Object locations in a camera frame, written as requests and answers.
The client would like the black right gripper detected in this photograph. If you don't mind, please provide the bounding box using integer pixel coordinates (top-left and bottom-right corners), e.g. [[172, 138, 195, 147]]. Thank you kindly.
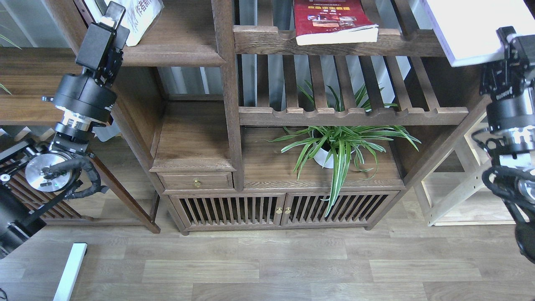
[[480, 26, 534, 145]]

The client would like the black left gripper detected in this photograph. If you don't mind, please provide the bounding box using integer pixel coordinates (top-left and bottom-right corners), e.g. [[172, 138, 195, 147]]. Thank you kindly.
[[51, 1, 129, 126]]

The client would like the white book blue chinese title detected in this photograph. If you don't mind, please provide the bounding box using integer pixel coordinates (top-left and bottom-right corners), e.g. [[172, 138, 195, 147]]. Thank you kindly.
[[103, 0, 165, 47]]

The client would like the white lavender-edged book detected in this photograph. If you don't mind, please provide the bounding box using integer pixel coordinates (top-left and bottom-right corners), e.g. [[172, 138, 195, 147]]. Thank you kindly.
[[420, 0, 535, 67]]

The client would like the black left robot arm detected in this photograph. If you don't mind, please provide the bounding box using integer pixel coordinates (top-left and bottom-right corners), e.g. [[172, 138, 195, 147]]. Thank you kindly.
[[0, 1, 130, 258]]

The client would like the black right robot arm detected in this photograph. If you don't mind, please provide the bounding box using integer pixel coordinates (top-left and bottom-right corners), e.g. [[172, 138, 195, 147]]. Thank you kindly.
[[471, 26, 535, 262]]

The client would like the upright books top left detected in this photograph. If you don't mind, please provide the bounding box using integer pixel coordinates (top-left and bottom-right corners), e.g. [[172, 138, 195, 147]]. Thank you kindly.
[[83, 0, 107, 23]]

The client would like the dark wooden bookshelf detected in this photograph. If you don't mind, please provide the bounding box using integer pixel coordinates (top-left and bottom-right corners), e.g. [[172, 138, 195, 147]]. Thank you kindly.
[[112, 0, 490, 234]]

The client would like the red cover book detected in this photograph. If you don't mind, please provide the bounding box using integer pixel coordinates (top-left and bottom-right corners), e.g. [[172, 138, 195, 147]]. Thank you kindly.
[[293, 0, 379, 46]]

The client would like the white plant pot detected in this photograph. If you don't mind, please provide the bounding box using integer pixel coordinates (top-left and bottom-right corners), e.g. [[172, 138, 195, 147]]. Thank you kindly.
[[310, 126, 356, 171]]

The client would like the green spider plant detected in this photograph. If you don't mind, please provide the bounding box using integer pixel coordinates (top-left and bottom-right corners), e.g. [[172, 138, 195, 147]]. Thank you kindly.
[[267, 80, 421, 217]]

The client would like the white metal base leg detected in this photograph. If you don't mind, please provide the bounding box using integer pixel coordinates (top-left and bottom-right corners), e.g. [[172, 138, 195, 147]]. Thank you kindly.
[[52, 242, 88, 301]]

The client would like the light wooden shelf frame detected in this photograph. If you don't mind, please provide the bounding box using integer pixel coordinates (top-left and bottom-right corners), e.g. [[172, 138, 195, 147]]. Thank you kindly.
[[412, 54, 535, 227]]

